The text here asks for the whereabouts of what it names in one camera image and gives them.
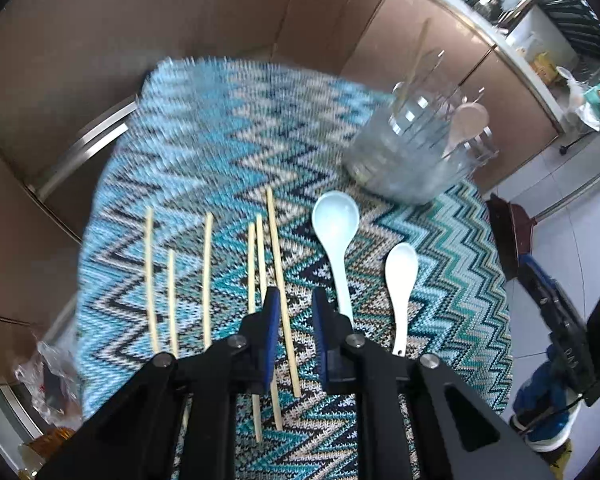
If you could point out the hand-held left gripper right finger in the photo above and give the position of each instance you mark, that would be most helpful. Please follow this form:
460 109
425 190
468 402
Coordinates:
322 340

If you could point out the yellow oil bottle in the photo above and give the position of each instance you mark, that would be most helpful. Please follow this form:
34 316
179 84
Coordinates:
545 67

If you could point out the white kitchen countertop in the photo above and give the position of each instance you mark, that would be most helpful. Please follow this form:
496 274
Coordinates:
480 15

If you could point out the small white ceramic spoon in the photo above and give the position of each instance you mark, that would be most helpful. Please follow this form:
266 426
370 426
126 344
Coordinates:
401 270

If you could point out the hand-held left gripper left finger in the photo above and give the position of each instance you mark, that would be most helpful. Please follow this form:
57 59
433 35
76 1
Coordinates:
271 340

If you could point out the clear utensil holder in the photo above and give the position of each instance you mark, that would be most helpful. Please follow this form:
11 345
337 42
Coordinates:
405 160

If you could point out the wooden spoon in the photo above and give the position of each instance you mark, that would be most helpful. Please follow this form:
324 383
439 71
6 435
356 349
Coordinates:
467 120

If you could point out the amber plastic bottle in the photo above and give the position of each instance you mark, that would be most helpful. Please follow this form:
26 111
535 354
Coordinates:
50 442

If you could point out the dark red dustpan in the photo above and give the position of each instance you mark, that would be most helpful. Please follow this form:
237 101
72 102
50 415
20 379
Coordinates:
510 235

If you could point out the clear plastic bag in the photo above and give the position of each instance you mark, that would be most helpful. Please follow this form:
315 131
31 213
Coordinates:
50 380

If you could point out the large white ceramic spoon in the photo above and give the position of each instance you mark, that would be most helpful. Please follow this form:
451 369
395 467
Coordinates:
335 220

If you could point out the zigzag patterned table mat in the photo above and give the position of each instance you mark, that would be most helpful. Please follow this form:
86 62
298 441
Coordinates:
220 135

